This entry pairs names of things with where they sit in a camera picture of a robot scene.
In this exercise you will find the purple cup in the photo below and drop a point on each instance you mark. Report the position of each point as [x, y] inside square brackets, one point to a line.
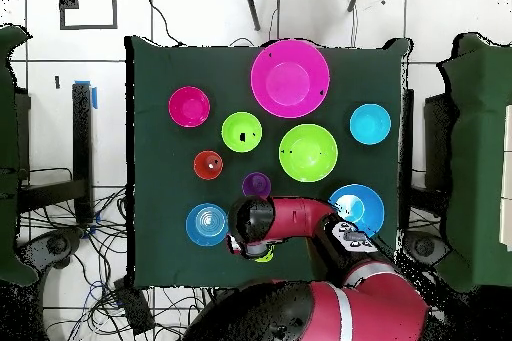
[256, 183]

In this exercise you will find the large pink bowl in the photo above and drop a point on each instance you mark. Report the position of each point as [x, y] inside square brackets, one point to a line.
[290, 78]

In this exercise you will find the lime green cup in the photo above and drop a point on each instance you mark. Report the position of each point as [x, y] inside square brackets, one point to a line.
[266, 257]

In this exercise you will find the large blue bowl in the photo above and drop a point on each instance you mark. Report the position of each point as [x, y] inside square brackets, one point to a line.
[364, 201]

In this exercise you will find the dark green table cloth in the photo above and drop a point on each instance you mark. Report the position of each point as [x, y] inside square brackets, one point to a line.
[160, 181]

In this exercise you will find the black wheel base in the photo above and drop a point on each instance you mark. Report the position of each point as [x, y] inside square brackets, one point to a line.
[56, 245]
[424, 246]

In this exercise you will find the medium blue bowl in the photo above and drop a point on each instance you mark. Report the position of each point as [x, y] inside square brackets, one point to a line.
[207, 224]

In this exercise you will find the green covered side table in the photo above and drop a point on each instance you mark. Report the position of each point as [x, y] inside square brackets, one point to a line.
[8, 157]
[480, 157]

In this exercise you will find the black power box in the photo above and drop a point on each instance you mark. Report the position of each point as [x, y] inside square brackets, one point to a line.
[134, 305]

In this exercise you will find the orange cup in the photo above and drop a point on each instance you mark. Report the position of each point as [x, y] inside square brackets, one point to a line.
[208, 165]

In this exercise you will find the small red-pink bowl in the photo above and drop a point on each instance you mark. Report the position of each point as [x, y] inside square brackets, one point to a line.
[189, 106]

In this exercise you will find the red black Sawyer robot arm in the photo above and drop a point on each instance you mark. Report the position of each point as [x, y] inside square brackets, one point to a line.
[360, 309]

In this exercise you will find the small light blue bowl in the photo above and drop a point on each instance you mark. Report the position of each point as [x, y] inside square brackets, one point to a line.
[370, 123]

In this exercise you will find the large green bowl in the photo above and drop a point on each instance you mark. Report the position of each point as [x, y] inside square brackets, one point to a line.
[308, 157]

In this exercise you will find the small green bowl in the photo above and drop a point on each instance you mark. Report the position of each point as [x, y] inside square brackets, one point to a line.
[232, 125]

